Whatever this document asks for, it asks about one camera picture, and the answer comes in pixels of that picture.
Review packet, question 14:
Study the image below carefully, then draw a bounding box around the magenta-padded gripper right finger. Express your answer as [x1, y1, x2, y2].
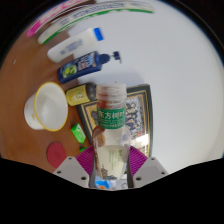
[127, 145, 169, 189]

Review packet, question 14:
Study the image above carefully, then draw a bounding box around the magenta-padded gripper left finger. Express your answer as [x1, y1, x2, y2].
[53, 145, 98, 189]

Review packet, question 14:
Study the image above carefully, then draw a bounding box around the clear green-labelled water bottle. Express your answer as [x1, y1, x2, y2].
[92, 82, 132, 183]

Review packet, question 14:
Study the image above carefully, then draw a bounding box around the flat round red coaster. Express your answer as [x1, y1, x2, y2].
[46, 141, 69, 170]

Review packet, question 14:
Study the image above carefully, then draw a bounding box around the black framed group picture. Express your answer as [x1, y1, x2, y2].
[76, 83, 155, 158]

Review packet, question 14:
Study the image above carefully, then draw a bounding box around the white cup with yellow rim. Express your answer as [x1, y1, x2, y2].
[23, 81, 69, 132]

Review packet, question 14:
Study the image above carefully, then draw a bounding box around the brown yellow-labelled pump bottle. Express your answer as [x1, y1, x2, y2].
[65, 82, 98, 107]

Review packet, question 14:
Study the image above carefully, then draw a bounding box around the dark blue pump bottle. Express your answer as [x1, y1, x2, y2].
[57, 50, 122, 85]

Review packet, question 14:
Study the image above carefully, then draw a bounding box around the white bottle with blue cap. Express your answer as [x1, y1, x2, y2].
[46, 27, 105, 64]

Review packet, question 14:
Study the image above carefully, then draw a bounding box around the white and green shuttlecock tube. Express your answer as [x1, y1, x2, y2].
[37, 0, 155, 45]

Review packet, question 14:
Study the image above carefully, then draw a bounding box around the pink shuttlecock tube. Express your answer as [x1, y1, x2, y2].
[25, 0, 88, 38]

